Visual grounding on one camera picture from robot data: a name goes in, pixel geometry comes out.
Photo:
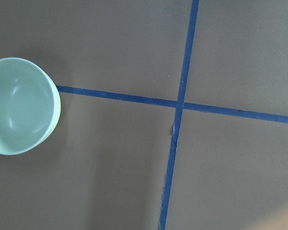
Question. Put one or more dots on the light green bowl on table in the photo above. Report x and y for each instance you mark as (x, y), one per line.
(30, 105)

